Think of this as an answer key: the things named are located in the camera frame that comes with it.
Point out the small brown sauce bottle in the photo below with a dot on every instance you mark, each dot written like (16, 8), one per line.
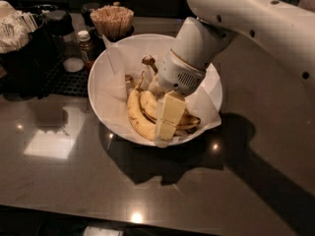
(87, 49)

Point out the black rubber grid mat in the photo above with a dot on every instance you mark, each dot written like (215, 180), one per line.
(58, 81)

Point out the glass sugar shaker black lid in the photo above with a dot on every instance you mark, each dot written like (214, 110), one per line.
(59, 25)

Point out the dark jar behind stirrers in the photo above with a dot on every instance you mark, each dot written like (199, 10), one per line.
(86, 11)

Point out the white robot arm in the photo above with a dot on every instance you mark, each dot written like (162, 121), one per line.
(283, 30)

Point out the bundle of wooden stirrers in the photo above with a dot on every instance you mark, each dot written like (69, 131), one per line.
(112, 21)

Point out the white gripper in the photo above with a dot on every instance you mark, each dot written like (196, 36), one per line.
(177, 73)

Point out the white paper bowl liner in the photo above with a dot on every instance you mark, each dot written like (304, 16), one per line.
(114, 92)

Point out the black condiment caddy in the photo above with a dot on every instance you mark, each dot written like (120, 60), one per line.
(28, 66)

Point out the white round bowl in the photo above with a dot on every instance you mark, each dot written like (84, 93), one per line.
(98, 82)

